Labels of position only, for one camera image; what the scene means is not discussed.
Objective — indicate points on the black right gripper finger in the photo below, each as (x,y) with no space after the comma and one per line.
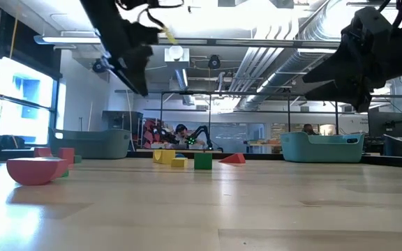
(347,95)
(340,69)

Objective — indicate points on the red triangular block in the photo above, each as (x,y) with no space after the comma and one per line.
(235,159)

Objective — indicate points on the dark green plastic bin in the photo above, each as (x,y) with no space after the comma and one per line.
(89,144)

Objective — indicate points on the black metal table frame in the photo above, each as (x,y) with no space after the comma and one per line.
(396,162)

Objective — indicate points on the large window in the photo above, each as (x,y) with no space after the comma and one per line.
(23,104)

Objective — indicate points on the red panel stack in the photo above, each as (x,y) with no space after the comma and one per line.
(150,134)

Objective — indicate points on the blue half-round block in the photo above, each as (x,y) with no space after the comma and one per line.
(180,155)

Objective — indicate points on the green wooden block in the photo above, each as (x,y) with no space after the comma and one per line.
(78,159)

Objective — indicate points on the long yellow block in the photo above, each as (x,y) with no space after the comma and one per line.
(179,162)

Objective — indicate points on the large green block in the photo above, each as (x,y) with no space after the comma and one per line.
(203,161)

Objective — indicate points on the black background robot arm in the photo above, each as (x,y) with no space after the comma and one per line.
(202,130)

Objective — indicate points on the red arch block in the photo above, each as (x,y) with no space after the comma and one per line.
(66,155)

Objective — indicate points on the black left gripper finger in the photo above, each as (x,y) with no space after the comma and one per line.
(141,69)

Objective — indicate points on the person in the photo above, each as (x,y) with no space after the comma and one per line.
(181,137)
(309,129)

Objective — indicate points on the yellow arch block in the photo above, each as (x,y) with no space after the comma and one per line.
(164,157)

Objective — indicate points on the silver air duct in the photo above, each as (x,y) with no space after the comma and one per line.
(291,66)

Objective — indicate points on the small green block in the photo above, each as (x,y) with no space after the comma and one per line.
(65,173)

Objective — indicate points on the teal plastic bin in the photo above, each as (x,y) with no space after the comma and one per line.
(319,150)

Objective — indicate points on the red half-round block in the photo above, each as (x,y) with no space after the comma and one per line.
(35,171)

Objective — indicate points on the black monitor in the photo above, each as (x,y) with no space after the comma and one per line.
(386,123)

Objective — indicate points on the ceiling light bar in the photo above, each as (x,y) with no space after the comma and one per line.
(68,39)

